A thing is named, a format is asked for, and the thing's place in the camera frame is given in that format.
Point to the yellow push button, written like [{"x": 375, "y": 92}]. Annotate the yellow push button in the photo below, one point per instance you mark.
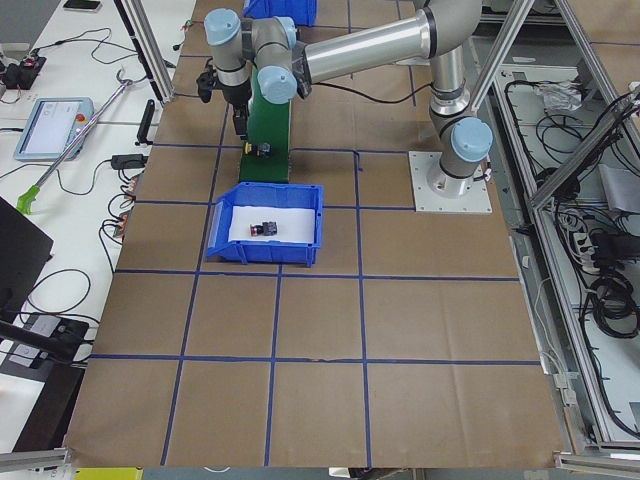
[{"x": 257, "y": 149}]

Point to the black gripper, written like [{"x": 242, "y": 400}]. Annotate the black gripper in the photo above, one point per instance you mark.
[{"x": 235, "y": 95}]

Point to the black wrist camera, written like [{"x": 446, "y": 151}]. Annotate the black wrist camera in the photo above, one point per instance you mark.
[{"x": 206, "y": 83}]

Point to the red push button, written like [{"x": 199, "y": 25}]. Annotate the red push button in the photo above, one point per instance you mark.
[{"x": 265, "y": 229}]

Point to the teach pendant tablet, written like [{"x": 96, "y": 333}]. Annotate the teach pendant tablet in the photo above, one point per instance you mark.
[{"x": 52, "y": 125}]

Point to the green conveyor belt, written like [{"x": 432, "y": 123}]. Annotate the green conveyor belt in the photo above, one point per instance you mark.
[{"x": 267, "y": 47}]

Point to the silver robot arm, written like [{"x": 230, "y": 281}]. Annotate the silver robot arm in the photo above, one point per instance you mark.
[{"x": 386, "y": 89}]

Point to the white foam pad left bin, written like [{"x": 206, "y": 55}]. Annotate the white foam pad left bin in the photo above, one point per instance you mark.
[{"x": 295, "y": 225}]

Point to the blue right target bin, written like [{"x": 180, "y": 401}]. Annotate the blue right target bin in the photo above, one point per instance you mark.
[{"x": 302, "y": 12}]

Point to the black power adapter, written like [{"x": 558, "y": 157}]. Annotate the black power adapter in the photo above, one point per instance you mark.
[{"x": 128, "y": 161}]

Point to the blue left source bin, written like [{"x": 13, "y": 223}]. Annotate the blue left source bin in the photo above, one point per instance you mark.
[{"x": 266, "y": 195}]

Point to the green handled reacher stick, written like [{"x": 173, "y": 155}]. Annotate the green handled reacher stick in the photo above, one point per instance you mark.
[{"x": 25, "y": 200}]

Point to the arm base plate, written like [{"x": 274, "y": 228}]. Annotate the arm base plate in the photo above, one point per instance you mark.
[{"x": 435, "y": 192}]

